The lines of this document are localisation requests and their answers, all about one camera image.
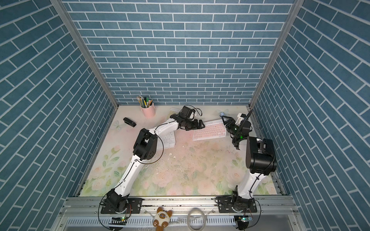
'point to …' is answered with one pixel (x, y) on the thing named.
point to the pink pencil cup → (150, 112)
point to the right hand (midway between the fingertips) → (224, 119)
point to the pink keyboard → (214, 128)
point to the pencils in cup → (144, 102)
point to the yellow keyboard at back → (175, 110)
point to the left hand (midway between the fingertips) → (203, 128)
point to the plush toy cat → (162, 219)
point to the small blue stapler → (222, 114)
